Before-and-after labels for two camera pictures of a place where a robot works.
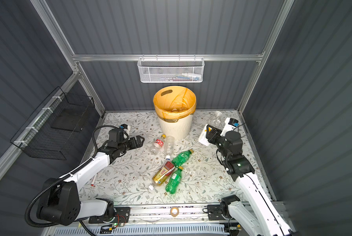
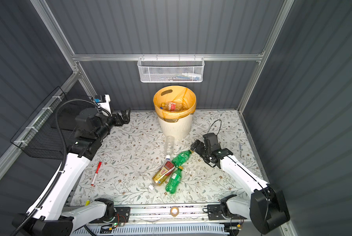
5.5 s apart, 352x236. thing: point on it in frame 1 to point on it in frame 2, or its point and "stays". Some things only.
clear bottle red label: [158, 143] to [172, 106]
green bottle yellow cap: [172, 184] stays
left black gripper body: [129, 144] to [116, 122]
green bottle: [182, 158] stays
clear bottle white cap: [169, 146] stays
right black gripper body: [217, 139] to [201, 150]
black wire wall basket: [49, 131] stays
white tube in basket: [191, 74] stays
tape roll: [174, 211] stays
